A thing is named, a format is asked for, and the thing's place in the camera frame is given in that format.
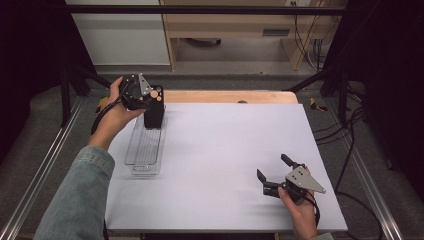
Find yellow black tape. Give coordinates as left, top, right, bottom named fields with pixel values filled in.
left=96, top=96, right=110, bottom=113
left=309, top=97, right=329, bottom=113

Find light wooden desk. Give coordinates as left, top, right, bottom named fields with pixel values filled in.
left=159, top=0, right=334, bottom=72

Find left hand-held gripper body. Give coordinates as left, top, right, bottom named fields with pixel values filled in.
left=119, top=73, right=155, bottom=108

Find black phone case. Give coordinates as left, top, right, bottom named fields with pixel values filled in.
left=143, top=84, right=165, bottom=130

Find aluminium rail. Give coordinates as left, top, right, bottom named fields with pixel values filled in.
left=346, top=146, right=404, bottom=240
left=0, top=96, right=84, bottom=240

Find person's right hand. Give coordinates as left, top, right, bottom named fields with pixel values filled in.
left=277, top=166, right=321, bottom=240

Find black curtain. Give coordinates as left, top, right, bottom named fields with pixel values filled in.
left=324, top=0, right=424, bottom=191

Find black cables under desk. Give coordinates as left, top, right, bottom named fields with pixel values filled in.
left=293, top=14, right=326, bottom=71

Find person's left hand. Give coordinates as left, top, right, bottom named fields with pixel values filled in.
left=87, top=76, right=148, bottom=152

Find grey desk handle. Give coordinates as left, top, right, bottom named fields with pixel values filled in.
left=262, top=28, right=291, bottom=37

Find black horizontal bar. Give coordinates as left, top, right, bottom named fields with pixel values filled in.
left=64, top=4, right=348, bottom=16

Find black metal stand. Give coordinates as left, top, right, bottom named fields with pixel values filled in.
left=283, top=66, right=351, bottom=128
left=59, top=64, right=113, bottom=128

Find black floor cables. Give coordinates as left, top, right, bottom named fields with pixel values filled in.
left=314, top=106, right=384, bottom=240

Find white cabinet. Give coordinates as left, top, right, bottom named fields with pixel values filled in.
left=65, top=0, right=172, bottom=66

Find right hand-held gripper cable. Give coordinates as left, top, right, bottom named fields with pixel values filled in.
left=304, top=191, right=322, bottom=228

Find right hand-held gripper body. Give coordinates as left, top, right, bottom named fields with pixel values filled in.
left=262, top=163, right=327, bottom=204

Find left hand-held gripper cable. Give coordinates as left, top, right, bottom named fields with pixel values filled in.
left=90, top=81, right=134, bottom=136

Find hand-held gripper cable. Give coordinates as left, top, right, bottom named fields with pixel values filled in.
left=90, top=81, right=134, bottom=136
left=304, top=191, right=322, bottom=228

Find clear plastic bin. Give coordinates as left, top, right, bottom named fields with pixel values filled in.
left=123, top=111, right=168, bottom=177

